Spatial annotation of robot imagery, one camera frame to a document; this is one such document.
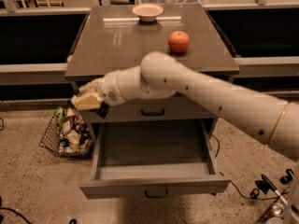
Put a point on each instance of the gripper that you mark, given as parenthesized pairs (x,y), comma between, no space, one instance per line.
(108,89)

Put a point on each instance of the metal can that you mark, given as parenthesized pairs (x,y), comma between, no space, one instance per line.
(278,210)

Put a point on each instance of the red apple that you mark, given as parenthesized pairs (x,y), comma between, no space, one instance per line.
(178,41)

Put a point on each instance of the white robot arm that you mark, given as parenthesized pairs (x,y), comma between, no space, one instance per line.
(271,121)

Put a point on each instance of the grey drawer cabinet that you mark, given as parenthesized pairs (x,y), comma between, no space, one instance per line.
(114,38)

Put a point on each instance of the cream ceramic bowl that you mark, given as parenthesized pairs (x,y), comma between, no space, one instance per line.
(148,12)

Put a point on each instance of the black tool with white handle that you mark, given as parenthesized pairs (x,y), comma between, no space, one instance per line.
(265,184)

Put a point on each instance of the open bottom grey drawer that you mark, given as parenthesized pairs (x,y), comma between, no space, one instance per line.
(153,159)

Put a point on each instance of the closed middle grey drawer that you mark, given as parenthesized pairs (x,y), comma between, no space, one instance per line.
(176,107)

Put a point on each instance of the wire basket of snacks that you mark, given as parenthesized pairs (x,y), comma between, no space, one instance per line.
(67,135)

